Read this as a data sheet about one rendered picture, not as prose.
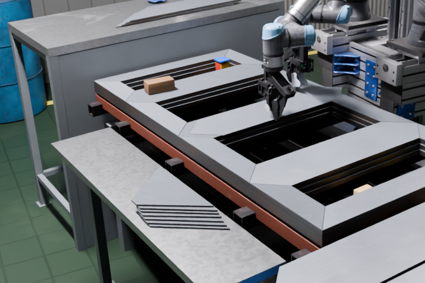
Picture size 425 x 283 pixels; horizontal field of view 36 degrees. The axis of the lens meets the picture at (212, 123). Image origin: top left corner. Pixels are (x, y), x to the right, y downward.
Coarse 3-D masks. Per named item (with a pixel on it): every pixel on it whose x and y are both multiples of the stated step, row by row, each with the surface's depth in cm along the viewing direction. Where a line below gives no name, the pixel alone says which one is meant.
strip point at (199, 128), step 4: (196, 124) 247; (200, 124) 246; (204, 124) 246; (192, 128) 243; (196, 128) 243; (200, 128) 243; (204, 128) 243; (208, 128) 243; (192, 132) 240; (196, 132) 240; (200, 132) 240; (204, 132) 240; (208, 132) 240; (212, 132) 239; (216, 132) 239
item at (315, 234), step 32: (192, 64) 314; (192, 96) 279; (224, 96) 286; (160, 128) 250; (256, 128) 245; (288, 128) 252; (384, 160) 219; (256, 192) 201; (320, 192) 206; (416, 192) 194; (352, 224) 182
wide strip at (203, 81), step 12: (216, 72) 301; (228, 72) 300; (240, 72) 300; (252, 72) 299; (180, 84) 289; (192, 84) 288; (204, 84) 287; (216, 84) 286; (132, 96) 278; (144, 96) 277; (156, 96) 276; (168, 96) 276
